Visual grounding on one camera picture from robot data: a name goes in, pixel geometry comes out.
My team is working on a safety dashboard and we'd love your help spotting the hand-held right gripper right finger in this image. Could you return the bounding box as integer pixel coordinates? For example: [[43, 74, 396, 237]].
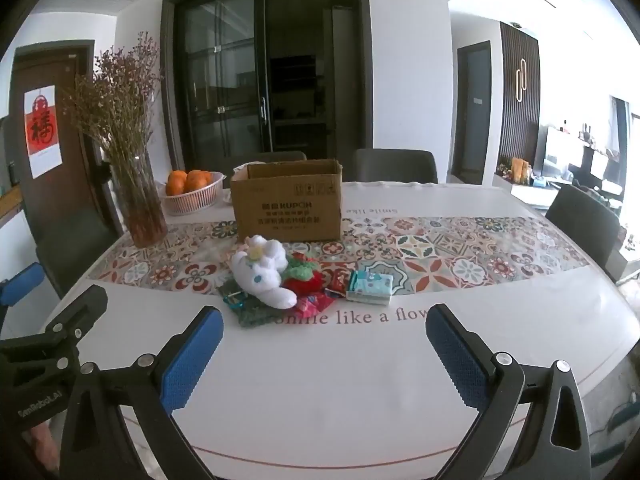
[[425, 304, 601, 480]]

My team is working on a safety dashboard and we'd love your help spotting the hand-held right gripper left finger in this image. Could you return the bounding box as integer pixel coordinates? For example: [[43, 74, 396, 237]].
[[59, 305, 225, 480]]

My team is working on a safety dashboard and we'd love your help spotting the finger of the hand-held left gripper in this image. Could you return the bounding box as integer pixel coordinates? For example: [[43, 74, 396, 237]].
[[0, 262, 47, 312], [0, 284, 109, 362]]

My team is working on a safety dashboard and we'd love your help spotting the dark green cloth pouch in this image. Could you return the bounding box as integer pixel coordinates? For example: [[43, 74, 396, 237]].
[[217, 280, 282, 329]]

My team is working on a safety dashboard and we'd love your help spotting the white plush toy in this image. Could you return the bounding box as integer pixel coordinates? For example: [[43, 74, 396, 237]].
[[230, 234, 298, 310]]

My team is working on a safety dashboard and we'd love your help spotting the teal tissue pack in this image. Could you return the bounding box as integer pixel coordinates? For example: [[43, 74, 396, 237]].
[[346, 270, 394, 306]]

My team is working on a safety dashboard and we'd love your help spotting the green knitted toy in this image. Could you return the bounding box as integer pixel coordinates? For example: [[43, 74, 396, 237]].
[[285, 252, 322, 278]]

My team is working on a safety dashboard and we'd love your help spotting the brown cardboard box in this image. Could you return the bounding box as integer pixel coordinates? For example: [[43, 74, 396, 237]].
[[230, 159, 345, 243]]

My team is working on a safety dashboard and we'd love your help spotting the person's left hand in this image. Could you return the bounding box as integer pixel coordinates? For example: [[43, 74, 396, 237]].
[[19, 422, 65, 480]]

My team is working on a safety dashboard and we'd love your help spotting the glass vase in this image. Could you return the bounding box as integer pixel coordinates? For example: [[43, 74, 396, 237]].
[[107, 152, 169, 249]]

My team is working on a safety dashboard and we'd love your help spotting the brown wooden door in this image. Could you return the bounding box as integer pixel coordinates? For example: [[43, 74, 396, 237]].
[[4, 39, 123, 281]]

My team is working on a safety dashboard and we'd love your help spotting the red and white door poster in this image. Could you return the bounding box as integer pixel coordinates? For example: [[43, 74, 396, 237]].
[[24, 85, 64, 180]]

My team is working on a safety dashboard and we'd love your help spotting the white plastic basket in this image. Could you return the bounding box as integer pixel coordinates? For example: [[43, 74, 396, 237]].
[[159, 171, 227, 217]]

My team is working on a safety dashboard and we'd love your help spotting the pile of oranges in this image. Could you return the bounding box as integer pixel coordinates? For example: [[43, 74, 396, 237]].
[[166, 169, 213, 196]]

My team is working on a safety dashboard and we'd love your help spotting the white tv cabinet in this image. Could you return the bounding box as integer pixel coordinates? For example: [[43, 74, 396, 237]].
[[492, 172, 563, 211]]

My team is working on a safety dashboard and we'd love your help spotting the dark grey dining chair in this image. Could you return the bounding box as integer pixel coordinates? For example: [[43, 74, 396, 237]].
[[545, 185, 624, 272], [227, 150, 308, 167], [352, 148, 440, 184]]

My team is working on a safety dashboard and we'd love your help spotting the orange paper bag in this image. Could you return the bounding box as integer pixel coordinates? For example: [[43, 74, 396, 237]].
[[510, 157, 534, 186]]

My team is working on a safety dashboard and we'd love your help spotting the dried flower bouquet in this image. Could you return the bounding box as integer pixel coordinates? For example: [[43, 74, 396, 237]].
[[61, 30, 164, 173]]

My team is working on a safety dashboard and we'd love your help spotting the television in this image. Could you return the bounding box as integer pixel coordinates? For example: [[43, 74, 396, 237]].
[[542, 126, 576, 178]]

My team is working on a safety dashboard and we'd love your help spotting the dark interior door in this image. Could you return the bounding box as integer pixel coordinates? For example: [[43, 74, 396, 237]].
[[456, 40, 494, 186]]

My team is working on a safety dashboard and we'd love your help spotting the black framed glass door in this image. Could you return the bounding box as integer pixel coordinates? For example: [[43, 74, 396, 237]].
[[160, 0, 374, 172]]

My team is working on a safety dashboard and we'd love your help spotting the dark slatted wall panel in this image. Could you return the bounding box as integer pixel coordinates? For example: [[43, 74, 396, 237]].
[[497, 21, 542, 177]]

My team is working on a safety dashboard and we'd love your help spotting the gold wall ornament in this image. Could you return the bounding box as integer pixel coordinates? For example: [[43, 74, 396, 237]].
[[515, 59, 531, 102]]

